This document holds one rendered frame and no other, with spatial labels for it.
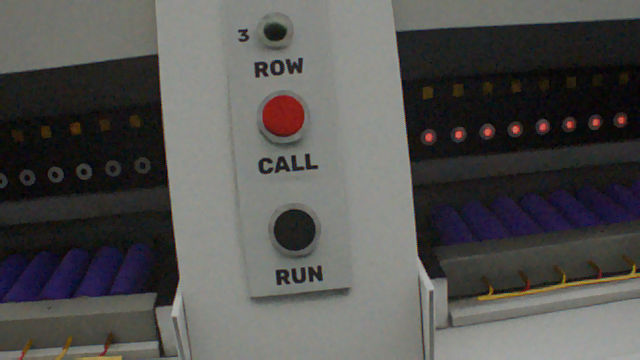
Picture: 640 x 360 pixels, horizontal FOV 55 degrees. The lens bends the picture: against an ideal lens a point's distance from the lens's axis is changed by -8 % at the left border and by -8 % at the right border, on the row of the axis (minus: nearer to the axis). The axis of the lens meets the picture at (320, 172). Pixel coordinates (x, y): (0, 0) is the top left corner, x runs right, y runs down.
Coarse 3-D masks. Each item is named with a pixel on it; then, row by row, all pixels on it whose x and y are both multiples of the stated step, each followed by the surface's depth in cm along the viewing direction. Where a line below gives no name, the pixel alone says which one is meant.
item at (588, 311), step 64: (448, 128) 43; (512, 128) 44; (576, 128) 44; (448, 192) 42; (512, 192) 42; (576, 192) 42; (448, 256) 33; (512, 256) 33; (576, 256) 33; (448, 320) 32; (512, 320) 31; (576, 320) 30
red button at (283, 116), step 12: (276, 96) 25; (288, 96) 25; (264, 108) 25; (276, 108) 25; (288, 108) 25; (300, 108) 25; (264, 120) 25; (276, 120) 25; (288, 120) 25; (300, 120) 25; (276, 132) 25; (288, 132) 25
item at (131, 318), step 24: (0, 312) 30; (24, 312) 30; (48, 312) 30; (72, 312) 30; (96, 312) 30; (120, 312) 30; (144, 312) 30; (0, 336) 30; (24, 336) 30; (48, 336) 30; (72, 336) 30; (96, 336) 30; (120, 336) 30; (144, 336) 30
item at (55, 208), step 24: (96, 192) 43; (120, 192) 42; (144, 192) 42; (168, 192) 43; (0, 216) 42; (24, 216) 42; (48, 216) 42; (72, 216) 42; (96, 216) 43; (168, 264) 34; (168, 288) 31; (168, 312) 30; (168, 336) 30
